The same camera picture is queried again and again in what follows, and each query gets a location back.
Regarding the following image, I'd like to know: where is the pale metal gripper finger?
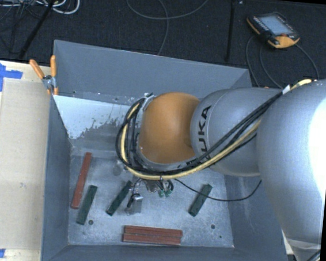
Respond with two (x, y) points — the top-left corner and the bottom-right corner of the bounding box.
(112, 158), (124, 178)
(124, 192), (145, 216)

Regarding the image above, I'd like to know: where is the dark green flat block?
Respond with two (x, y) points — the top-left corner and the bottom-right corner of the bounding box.
(188, 181), (214, 220)
(75, 183), (98, 227)
(105, 177), (134, 219)

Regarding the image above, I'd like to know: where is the grey metal bin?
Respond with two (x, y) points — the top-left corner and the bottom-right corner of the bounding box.
(31, 39), (310, 261)

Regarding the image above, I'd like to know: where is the red-brown flat block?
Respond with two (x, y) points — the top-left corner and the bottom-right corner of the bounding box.
(122, 232), (183, 249)
(123, 224), (184, 240)
(70, 150), (93, 211)

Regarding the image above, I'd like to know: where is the pale flat board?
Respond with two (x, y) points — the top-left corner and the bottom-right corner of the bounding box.
(0, 77), (59, 255)

